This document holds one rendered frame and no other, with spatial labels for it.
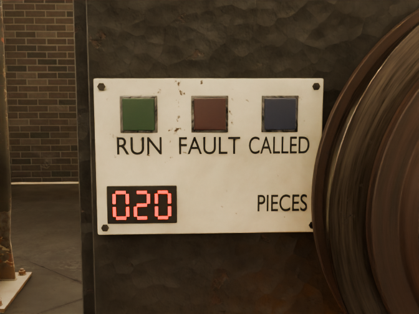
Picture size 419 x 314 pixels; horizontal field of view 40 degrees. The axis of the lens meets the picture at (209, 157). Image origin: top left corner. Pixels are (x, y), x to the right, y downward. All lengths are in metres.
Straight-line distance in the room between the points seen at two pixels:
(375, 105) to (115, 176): 0.30
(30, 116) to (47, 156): 0.48
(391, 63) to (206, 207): 0.27
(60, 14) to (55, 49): 0.39
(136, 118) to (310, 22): 0.23
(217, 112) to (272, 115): 0.06
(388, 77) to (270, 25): 0.18
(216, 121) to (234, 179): 0.07
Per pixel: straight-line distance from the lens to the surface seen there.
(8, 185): 3.56
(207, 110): 0.65
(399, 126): 0.54
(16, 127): 6.90
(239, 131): 0.66
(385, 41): 0.62
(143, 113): 0.65
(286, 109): 0.66
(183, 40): 0.67
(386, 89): 0.55
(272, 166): 0.67
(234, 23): 0.68
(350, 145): 0.55
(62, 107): 6.76
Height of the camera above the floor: 1.24
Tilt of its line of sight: 8 degrees down
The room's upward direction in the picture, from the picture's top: straight up
